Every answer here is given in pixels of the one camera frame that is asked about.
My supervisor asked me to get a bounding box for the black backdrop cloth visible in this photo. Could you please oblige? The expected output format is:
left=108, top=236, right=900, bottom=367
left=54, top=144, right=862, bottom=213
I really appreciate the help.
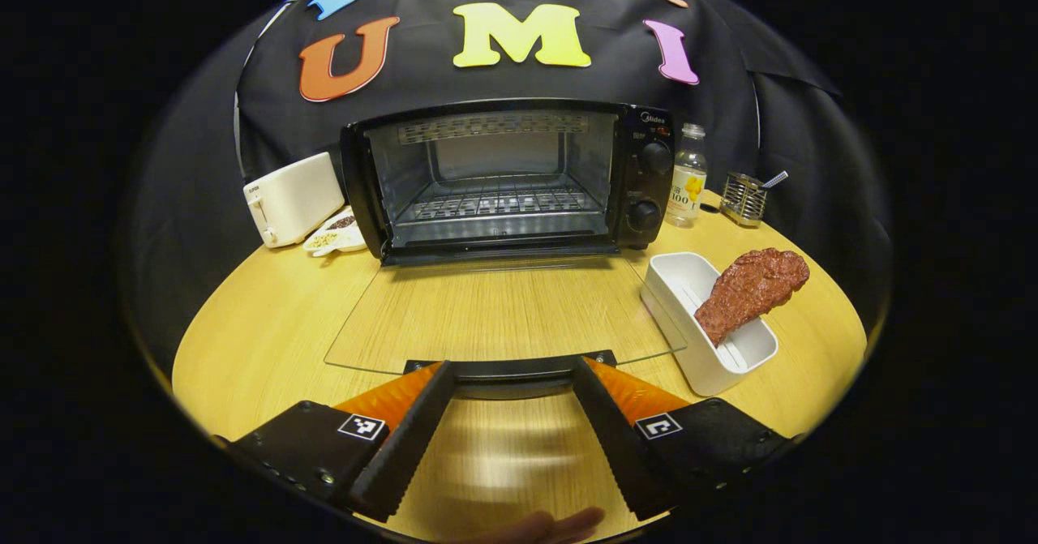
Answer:
left=122, top=0, right=893, bottom=383

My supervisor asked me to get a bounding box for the brown meat piece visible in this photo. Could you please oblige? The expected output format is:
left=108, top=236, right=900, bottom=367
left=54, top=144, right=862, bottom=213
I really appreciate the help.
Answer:
left=694, top=248, right=810, bottom=347

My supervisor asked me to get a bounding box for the metal mesh utensil holder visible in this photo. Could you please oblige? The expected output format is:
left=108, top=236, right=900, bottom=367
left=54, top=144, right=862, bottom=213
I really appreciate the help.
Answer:
left=720, top=171, right=768, bottom=229

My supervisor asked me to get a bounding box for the clear glass bottle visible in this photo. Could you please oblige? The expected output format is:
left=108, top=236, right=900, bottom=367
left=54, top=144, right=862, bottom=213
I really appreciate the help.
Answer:
left=665, top=122, right=708, bottom=229

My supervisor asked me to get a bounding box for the white divided seasoning dish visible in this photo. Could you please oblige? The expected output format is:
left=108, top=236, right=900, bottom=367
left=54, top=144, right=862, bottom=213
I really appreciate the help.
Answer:
left=302, top=208, right=368, bottom=258

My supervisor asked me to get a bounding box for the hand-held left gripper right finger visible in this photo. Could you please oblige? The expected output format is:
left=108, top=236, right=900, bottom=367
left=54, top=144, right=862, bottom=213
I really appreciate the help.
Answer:
left=572, top=356, right=796, bottom=522

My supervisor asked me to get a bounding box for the black electric oven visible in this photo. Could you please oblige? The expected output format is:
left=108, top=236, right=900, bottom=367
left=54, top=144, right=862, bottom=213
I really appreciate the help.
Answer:
left=324, top=98, right=687, bottom=401

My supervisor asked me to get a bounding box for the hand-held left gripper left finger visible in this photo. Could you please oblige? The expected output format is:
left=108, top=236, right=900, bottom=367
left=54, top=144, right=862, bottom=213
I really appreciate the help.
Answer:
left=227, top=360, right=455, bottom=523

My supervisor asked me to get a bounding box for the white rectangular tray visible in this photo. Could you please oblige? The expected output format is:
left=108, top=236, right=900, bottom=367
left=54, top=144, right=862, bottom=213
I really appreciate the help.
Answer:
left=641, top=252, right=779, bottom=397

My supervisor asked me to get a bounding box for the white toaster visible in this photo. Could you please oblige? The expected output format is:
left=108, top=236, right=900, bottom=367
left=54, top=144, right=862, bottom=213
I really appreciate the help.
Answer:
left=243, top=152, right=347, bottom=248

